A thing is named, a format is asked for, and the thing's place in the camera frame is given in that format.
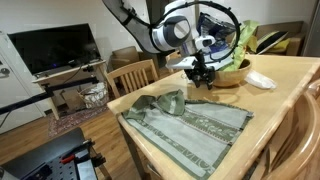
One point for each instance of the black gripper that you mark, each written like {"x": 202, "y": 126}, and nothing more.
{"x": 200, "y": 68}

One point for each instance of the wooden bowl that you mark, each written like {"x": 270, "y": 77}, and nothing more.
{"x": 233, "y": 78}

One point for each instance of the green patterned towel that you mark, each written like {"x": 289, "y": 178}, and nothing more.
{"x": 186, "y": 140}

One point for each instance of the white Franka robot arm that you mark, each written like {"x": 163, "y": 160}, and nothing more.
{"x": 170, "y": 33}

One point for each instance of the wooden chair back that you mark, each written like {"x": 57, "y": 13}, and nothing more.
{"x": 171, "y": 56}

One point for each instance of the blue chip bag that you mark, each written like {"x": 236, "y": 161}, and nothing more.
{"x": 220, "y": 30}

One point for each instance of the white bag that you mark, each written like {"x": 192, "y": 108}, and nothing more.
{"x": 261, "y": 80}

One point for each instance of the green chip bag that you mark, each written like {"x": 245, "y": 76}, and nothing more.
{"x": 245, "y": 40}

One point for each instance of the wooden slatted chair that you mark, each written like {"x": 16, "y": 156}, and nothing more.
{"x": 133, "y": 78}

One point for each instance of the striped cushion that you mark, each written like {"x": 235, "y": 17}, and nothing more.
{"x": 270, "y": 41}

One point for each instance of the cardboard box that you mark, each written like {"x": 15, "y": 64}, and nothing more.
{"x": 125, "y": 56}

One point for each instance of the yellow cushion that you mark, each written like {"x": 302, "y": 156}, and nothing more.
{"x": 283, "y": 46}

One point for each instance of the wooden sofa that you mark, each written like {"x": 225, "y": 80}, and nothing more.
{"x": 293, "y": 28}

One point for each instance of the round-back wooden chair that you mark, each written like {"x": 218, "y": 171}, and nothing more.
{"x": 300, "y": 146}

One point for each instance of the patterned rug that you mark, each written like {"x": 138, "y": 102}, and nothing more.
{"x": 73, "y": 120}

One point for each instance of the wooden television stand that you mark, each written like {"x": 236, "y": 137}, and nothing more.
{"x": 66, "y": 74}

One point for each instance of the black television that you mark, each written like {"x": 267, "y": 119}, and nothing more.
{"x": 53, "y": 46}

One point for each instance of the black mounting bar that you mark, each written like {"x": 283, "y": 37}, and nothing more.
{"x": 30, "y": 99}

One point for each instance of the white door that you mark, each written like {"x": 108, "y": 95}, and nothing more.
{"x": 16, "y": 100}

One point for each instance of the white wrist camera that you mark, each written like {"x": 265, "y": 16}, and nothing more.
{"x": 186, "y": 62}

